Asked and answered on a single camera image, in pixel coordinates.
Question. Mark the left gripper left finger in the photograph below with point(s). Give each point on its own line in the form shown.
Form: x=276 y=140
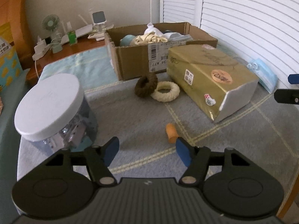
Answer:
x=98 y=159

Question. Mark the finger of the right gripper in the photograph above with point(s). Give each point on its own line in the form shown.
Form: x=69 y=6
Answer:
x=286 y=96
x=293 y=78

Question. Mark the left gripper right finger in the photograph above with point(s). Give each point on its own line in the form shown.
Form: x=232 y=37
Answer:
x=196 y=160

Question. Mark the blue face mask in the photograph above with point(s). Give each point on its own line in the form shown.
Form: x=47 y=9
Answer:
x=175 y=36
x=267 y=78

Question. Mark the brown scrunchie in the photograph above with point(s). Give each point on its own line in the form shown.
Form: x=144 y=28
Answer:
x=146 y=85

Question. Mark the blue cap plush toy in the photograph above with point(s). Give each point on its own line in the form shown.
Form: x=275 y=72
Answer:
x=126 y=40

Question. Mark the cream cloth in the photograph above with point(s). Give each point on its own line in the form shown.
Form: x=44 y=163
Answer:
x=149 y=38

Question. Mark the white cloth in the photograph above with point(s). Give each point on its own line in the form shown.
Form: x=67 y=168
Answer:
x=152 y=29

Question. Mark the grey plaid mat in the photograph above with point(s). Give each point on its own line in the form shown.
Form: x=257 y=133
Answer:
x=264 y=131

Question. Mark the gold tissue pack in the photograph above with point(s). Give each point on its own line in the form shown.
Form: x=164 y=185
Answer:
x=216 y=82

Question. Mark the clear jar white lid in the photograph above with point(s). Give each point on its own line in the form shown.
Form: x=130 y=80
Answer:
x=55 y=114

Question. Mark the white louvered door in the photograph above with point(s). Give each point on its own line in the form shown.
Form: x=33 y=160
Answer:
x=253 y=29

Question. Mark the teal towel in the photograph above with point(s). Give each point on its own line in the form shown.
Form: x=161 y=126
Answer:
x=92 y=68

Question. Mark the cardboard box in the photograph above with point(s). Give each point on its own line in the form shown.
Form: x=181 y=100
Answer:
x=133 y=61

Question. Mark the wooden nightstand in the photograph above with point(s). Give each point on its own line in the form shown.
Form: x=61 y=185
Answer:
x=83 y=44

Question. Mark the green bottle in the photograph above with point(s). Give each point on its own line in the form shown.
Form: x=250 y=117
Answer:
x=71 y=34

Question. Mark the white power strip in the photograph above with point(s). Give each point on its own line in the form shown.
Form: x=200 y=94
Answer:
x=40 y=49

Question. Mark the white remote control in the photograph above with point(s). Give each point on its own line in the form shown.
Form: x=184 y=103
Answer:
x=97 y=36

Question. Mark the white router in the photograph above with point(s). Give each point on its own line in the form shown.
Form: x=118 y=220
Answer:
x=79 y=32

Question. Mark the white phone stand screen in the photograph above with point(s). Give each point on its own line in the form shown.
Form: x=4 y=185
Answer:
x=99 y=22

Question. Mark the small green desk fan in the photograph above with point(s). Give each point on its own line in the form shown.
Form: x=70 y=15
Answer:
x=51 y=24

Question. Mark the wooden headboard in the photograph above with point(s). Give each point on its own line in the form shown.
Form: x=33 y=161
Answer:
x=14 y=11

